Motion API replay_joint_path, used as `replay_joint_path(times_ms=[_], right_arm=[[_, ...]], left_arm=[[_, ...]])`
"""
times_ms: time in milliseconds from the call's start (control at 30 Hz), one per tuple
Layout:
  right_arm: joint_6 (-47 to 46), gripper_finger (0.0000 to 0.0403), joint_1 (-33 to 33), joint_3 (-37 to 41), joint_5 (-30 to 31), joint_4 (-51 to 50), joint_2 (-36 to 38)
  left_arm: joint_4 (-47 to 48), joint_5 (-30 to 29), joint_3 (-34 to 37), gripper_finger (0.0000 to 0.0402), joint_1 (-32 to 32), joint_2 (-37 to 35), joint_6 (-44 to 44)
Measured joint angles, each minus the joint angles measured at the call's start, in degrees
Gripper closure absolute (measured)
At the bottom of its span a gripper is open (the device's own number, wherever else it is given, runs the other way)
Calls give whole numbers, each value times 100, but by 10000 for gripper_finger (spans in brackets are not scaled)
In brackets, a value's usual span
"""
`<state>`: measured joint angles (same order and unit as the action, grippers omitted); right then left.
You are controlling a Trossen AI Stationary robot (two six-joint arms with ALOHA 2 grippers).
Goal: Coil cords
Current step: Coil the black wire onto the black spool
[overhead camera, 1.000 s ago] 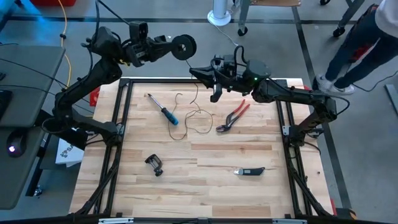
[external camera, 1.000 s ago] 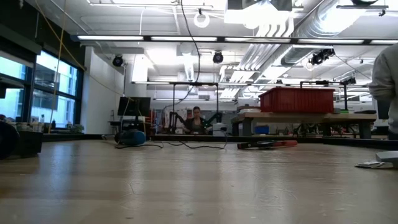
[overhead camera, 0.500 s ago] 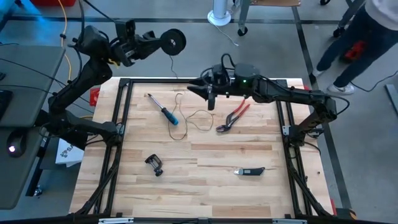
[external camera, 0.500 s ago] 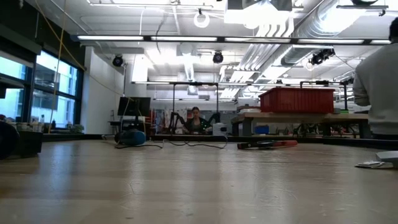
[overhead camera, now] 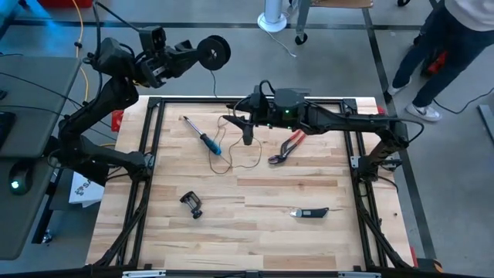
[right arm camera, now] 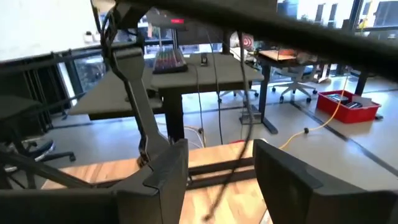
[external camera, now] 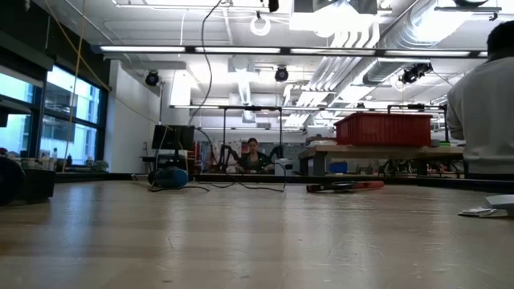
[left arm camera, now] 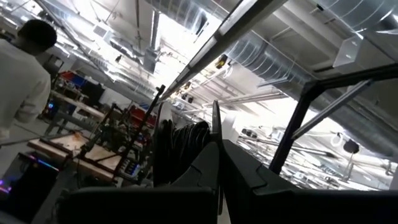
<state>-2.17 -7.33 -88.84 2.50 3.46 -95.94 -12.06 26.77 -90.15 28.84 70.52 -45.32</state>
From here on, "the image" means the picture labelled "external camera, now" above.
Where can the black background robot arm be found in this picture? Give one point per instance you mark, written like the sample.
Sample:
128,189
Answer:
227,154
276,152

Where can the person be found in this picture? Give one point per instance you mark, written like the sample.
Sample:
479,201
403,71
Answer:
254,158
486,120

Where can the white appliance box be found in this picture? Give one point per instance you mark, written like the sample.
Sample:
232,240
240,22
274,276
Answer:
283,162

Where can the blue storage bin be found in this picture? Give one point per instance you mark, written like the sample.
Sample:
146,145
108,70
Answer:
338,168

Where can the black computer monitor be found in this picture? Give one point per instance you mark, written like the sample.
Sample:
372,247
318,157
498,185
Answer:
172,137

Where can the blue round speaker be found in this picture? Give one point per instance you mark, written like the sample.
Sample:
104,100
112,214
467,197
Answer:
172,178

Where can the LED light bar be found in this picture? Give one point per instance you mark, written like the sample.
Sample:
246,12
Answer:
427,53
482,54
237,50
142,49
333,51

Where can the red and black hand tool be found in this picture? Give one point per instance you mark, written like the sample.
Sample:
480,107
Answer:
365,185

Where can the red plastic bin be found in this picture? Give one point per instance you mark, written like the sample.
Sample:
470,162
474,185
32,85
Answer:
381,130

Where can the wooden workbench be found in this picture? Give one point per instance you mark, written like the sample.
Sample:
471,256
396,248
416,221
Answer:
393,151

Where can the black ceiling device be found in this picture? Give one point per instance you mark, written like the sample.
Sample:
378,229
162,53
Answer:
413,74

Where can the white flat packet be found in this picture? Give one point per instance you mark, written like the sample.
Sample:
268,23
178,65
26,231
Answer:
480,213

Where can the grey flat box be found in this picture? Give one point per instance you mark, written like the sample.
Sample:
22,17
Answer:
502,202

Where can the black background station frame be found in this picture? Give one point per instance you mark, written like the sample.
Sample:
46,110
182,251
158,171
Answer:
251,108

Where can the black round ceiling camera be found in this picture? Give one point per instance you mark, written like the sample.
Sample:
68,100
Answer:
152,79
281,74

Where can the black frame pole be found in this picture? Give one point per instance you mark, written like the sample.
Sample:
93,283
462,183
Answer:
285,51

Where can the silver ventilation duct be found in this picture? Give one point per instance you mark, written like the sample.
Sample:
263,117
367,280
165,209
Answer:
401,36

